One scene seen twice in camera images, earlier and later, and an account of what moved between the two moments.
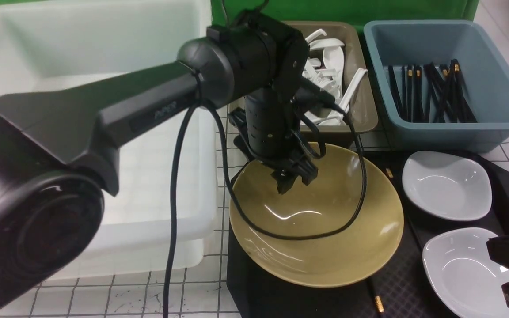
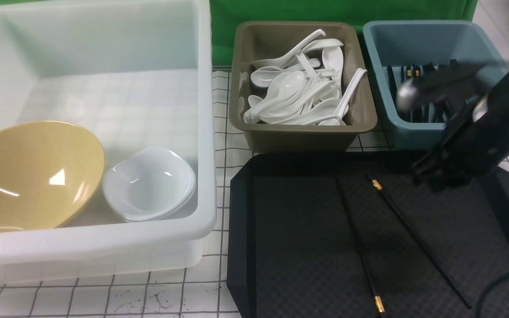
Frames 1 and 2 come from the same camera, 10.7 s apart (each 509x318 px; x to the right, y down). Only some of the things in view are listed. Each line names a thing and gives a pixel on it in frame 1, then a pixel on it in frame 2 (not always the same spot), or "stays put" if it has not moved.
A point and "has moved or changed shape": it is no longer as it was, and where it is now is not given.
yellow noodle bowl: [330, 202] has moved or changed shape
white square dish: [466, 273] -> [159, 217]
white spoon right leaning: [337, 120] stays put
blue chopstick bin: [442, 86] stays put
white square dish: [447, 187] -> [148, 184]
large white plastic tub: [20, 47] stays put
